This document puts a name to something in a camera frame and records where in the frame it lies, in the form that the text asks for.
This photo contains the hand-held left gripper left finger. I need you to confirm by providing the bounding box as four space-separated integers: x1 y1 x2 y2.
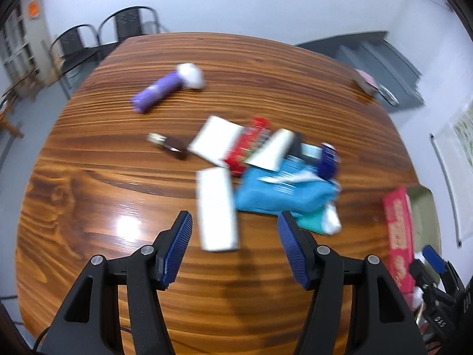
37 210 193 355

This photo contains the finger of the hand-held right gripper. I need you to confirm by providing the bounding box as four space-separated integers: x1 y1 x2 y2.
421 245 465 296

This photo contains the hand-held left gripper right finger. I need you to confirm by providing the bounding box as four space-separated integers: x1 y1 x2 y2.
277 211 438 355

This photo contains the red cardboard box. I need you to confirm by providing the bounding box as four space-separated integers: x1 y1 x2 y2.
382 187 419 293

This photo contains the long white box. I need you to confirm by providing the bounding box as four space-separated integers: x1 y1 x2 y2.
196 167 240 253

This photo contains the white plastic bag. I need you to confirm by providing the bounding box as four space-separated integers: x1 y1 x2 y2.
176 63 205 91

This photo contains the green and white packet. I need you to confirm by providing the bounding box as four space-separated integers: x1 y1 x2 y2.
296 203 342 236

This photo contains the blue tissue packet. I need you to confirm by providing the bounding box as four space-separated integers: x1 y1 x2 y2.
236 157 340 216

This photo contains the dark blue bottle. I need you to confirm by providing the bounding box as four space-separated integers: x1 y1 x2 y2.
318 142 338 180

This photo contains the small teal box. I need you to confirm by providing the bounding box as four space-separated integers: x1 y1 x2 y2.
299 143 324 164

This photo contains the white squeeze tube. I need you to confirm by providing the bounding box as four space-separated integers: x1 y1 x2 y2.
245 129 294 172

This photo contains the red snack packet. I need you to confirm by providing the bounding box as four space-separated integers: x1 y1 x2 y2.
223 116 272 176

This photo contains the white flat box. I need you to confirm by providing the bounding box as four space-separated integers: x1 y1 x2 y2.
188 115 242 168

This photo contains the purple tube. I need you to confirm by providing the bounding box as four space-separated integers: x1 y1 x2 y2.
132 73 182 114

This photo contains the silver foil object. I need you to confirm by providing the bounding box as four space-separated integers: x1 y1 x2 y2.
377 85 402 107

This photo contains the brown and pink pad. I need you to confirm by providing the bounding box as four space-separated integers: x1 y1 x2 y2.
351 68 380 97

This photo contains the grey staircase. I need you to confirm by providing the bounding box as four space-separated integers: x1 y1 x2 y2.
295 30 425 110

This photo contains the wooden stool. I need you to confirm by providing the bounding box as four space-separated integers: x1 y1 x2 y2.
0 96 23 138

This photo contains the black wicker chair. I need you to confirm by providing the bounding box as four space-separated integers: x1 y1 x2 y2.
50 24 103 99
98 6 162 57

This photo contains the wooden bench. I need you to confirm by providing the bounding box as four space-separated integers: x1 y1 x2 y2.
2 70 43 102

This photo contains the white shelf unit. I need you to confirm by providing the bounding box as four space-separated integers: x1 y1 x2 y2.
0 5 42 87

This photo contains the white wall board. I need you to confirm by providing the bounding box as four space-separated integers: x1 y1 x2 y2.
430 100 473 249

